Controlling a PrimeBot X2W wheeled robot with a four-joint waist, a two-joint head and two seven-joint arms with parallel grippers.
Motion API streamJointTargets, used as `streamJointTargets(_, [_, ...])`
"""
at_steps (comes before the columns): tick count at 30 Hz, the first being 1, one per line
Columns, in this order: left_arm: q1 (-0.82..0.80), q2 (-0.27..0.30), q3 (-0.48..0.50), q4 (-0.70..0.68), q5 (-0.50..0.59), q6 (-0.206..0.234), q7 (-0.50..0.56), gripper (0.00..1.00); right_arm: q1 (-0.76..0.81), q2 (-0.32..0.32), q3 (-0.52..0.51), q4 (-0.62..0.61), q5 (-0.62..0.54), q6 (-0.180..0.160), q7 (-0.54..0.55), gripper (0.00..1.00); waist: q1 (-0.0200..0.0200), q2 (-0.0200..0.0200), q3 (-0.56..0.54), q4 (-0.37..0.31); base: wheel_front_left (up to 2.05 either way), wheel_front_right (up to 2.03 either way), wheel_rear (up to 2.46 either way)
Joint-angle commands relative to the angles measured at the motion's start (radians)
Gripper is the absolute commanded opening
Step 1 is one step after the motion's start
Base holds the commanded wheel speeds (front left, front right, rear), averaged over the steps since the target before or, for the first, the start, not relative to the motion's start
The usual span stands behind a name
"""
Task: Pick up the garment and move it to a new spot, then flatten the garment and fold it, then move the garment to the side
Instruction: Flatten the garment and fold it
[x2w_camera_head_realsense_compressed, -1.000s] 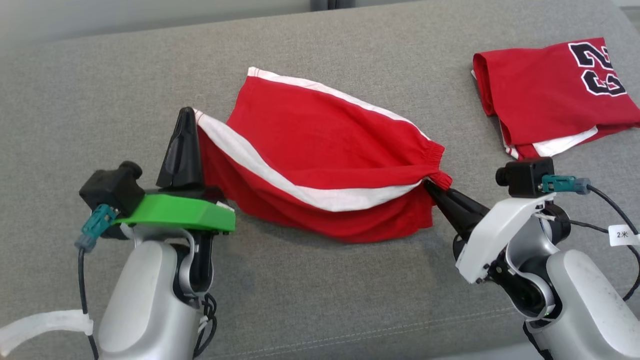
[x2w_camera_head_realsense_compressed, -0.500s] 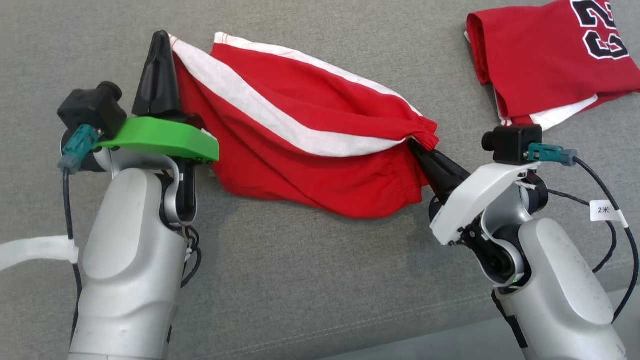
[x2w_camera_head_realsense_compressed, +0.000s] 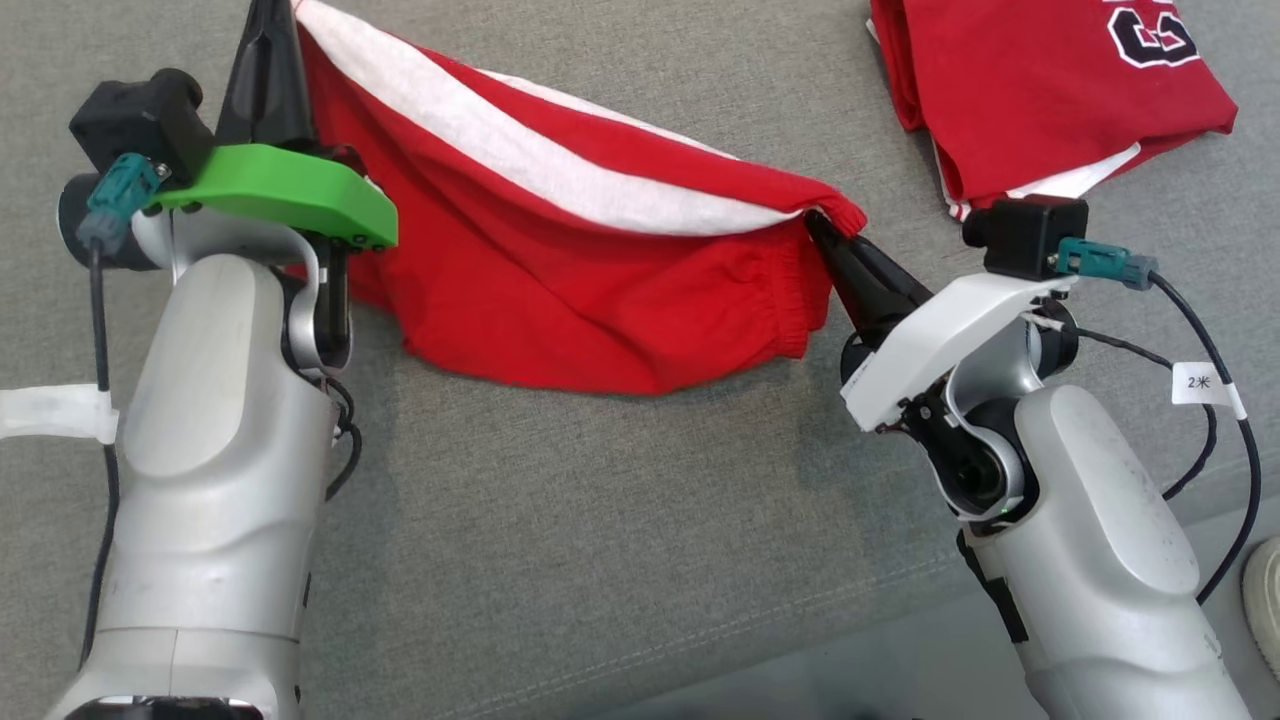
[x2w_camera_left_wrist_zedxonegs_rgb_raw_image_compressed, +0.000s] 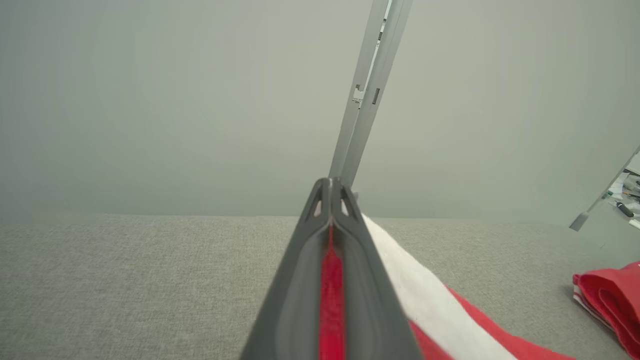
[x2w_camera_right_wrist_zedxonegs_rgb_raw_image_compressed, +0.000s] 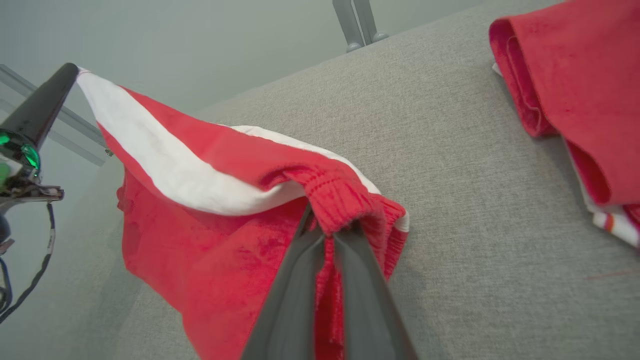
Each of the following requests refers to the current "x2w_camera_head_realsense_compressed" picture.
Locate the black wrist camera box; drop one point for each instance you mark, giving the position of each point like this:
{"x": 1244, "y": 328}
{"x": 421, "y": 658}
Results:
{"x": 1025, "y": 235}
{"x": 140, "y": 120}

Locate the red shorts with white stripe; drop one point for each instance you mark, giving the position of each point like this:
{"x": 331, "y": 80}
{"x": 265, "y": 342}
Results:
{"x": 560, "y": 290}

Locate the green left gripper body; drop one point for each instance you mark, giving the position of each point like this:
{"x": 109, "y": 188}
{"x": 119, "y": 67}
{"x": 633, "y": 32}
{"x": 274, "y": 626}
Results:
{"x": 280, "y": 190}

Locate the red jersey with number 23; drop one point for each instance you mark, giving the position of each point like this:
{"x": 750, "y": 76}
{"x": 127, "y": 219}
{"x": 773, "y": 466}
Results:
{"x": 1030, "y": 90}

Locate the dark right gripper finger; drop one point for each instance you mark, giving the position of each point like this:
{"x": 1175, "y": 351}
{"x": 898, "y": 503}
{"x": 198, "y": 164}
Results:
{"x": 875, "y": 290}

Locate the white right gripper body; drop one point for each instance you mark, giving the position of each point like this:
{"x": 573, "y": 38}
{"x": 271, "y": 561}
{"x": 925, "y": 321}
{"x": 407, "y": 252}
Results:
{"x": 940, "y": 340}

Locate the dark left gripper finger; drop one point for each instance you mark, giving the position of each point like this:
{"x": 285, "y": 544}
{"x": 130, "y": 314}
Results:
{"x": 265, "y": 90}

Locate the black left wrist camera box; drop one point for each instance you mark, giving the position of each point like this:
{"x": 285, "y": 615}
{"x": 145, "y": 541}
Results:
{"x": 140, "y": 120}

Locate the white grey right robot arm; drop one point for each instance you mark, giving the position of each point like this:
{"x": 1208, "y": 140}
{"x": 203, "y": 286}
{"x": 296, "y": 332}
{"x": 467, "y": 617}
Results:
{"x": 1090, "y": 560}

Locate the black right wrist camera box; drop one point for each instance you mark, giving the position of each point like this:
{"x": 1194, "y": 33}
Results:
{"x": 1025, "y": 235}

